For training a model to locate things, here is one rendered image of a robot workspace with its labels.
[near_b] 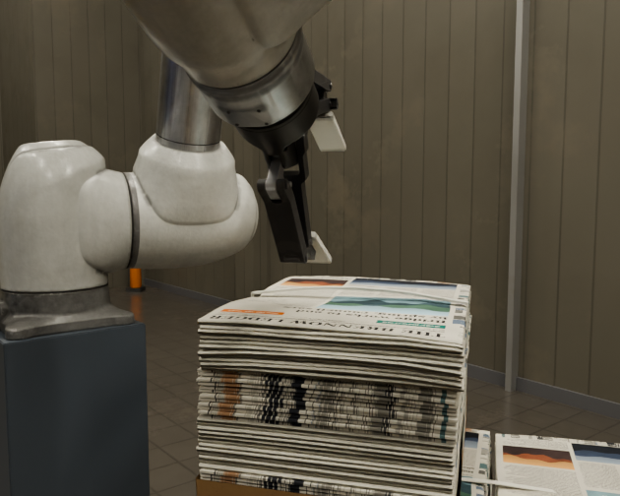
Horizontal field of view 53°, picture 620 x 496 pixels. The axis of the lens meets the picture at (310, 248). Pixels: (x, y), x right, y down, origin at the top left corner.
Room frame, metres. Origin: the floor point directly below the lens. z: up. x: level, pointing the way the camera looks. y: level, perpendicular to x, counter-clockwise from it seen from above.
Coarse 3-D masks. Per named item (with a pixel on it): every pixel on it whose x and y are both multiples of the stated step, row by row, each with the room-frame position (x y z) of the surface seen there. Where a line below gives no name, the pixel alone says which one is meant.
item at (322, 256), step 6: (312, 234) 0.60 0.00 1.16; (312, 240) 0.61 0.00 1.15; (318, 240) 0.61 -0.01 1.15; (318, 246) 0.62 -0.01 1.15; (324, 246) 0.63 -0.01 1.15; (318, 252) 0.63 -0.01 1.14; (324, 252) 0.63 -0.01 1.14; (318, 258) 0.65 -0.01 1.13; (324, 258) 0.65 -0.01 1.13; (330, 258) 0.65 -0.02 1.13
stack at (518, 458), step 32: (480, 448) 0.88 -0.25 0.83; (512, 448) 0.88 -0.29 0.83; (544, 448) 0.88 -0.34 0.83; (576, 448) 0.88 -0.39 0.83; (608, 448) 0.88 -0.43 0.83; (480, 480) 0.77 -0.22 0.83; (512, 480) 0.78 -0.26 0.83; (544, 480) 0.78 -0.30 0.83; (576, 480) 0.78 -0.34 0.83; (608, 480) 0.78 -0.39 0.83
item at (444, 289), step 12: (324, 276) 1.01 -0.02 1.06; (276, 288) 0.89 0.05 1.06; (396, 288) 0.89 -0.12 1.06; (408, 288) 0.89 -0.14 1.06; (420, 288) 0.89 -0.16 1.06; (432, 288) 0.89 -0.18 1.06; (444, 288) 0.89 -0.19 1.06; (456, 288) 0.89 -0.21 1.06; (468, 288) 0.90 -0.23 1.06; (468, 300) 0.83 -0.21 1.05; (468, 312) 0.90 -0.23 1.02; (468, 324) 0.87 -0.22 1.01; (468, 336) 0.82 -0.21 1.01; (468, 348) 0.95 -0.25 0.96
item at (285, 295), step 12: (300, 300) 0.81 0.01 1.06; (312, 300) 0.81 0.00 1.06; (324, 300) 0.81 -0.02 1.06; (336, 300) 0.81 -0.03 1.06; (348, 300) 0.81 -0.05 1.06; (360, 300) 0.81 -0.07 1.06; (372, 300) 0.80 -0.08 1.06; (384, 300) 0.80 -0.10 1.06; (396, 300) 0.80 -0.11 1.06; (408, 300) 0.80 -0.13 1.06; (420, 300) 0.80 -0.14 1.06; (432, 300) 0.80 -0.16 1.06
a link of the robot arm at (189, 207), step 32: (160, 64) 0.95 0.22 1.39; (160, 96) 0.95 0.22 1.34; (192, 96) 0.93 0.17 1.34; (160, 128) 0.96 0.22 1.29; (192, 128) 0.94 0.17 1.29; (160, 160) 0.94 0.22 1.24; (192, 160) 0.95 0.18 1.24; (224, 160) 0.98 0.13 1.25; (160, 192) 0.94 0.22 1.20; (192, 192) 0.95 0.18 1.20; (224, 192) 0.98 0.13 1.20; (160, 224) 0.95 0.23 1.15; (192, 224) 0.97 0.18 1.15; (224, 224) 1.00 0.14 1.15; (256, 224) 1.06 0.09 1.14; (160, 256) 0.97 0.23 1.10; (192, 256) 0.99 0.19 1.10; (224, 256) 1.04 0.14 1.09
